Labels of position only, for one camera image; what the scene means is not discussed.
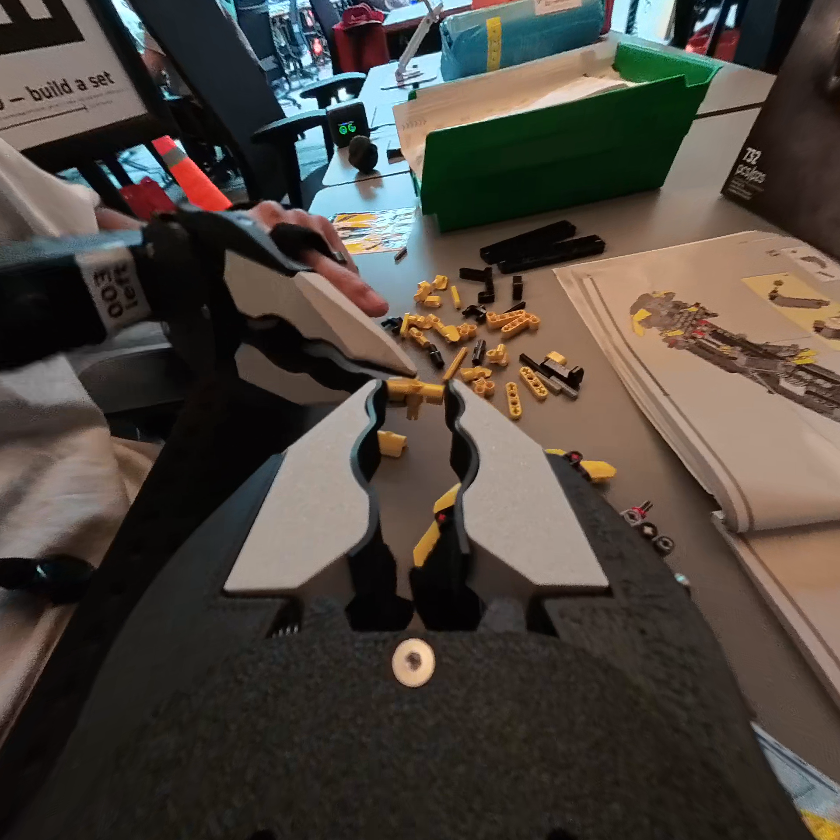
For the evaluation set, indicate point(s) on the red bag on chair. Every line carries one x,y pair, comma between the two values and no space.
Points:
361,39

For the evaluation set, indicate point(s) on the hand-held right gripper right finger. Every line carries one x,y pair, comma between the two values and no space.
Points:
531,525

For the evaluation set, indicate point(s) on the black office chair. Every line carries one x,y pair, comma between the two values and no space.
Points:
216,85

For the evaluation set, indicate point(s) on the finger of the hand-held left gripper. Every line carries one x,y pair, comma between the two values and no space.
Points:
282,377
328,315

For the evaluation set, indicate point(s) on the yellow black lego subassembly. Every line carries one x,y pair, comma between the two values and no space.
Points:
430,531
590,469

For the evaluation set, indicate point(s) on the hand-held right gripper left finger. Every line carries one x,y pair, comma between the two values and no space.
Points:
302,518

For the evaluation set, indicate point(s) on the small yellow lego connector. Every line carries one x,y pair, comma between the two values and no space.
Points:
410,392

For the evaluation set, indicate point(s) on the person's left hand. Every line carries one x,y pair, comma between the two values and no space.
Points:
341,275

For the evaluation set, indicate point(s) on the flat white paper bag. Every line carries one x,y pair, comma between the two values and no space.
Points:
472,105

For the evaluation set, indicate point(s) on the green plastic bin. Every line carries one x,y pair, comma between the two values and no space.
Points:
544,164

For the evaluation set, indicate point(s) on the silver laptop stand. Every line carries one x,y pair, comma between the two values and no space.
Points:
413,52

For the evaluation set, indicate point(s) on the white printed sign board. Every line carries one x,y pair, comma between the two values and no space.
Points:
72,98

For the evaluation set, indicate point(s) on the long black lego beam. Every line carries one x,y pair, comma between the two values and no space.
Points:
525,241
558,253

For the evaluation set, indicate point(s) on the pile of yellow black lego pieces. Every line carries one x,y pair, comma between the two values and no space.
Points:
499,328

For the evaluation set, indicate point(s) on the black foam ball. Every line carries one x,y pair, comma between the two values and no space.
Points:
363,155

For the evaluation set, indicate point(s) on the yellow car lego box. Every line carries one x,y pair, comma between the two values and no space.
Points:
800,131

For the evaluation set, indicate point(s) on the lego instruction booklet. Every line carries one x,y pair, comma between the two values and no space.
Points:
689,394

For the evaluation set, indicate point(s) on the black device with green display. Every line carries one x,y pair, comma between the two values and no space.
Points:
346,126

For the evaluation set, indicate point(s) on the blue plastic package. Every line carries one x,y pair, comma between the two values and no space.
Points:
525,39

